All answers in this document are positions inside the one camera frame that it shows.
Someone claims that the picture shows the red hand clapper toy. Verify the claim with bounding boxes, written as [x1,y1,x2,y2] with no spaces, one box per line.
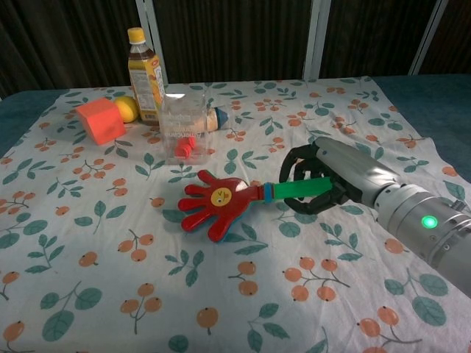
[177,169,333,243]

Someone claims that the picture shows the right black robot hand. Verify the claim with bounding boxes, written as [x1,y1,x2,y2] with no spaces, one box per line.
[278,136,403,216]

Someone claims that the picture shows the fruit patterned white tablecloth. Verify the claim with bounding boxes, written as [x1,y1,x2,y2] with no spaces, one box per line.
[0,76,471,353]

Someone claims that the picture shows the orange foam cube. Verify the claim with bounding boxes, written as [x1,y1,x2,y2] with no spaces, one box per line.
[75,97,127,147]

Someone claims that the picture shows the yellow capped tea bottle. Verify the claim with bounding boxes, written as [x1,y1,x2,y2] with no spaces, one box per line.
[127,27,166,126]

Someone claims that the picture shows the clear plastic cup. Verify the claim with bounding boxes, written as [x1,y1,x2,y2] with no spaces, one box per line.
[158,92,208,165]

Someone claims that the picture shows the white metal frame post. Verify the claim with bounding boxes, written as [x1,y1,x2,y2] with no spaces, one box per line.
[409,0,452,76]
[135,0,169,86]
[302,0,332,80]

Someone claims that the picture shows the yellow lemon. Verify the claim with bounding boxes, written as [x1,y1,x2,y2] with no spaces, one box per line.
[113,96,140,124]

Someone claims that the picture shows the red toy piece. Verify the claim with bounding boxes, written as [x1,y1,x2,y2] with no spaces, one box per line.
[174,137,200,160]

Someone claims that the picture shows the small wooden toy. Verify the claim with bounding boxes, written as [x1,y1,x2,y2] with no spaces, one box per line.
[203,105,230,133]

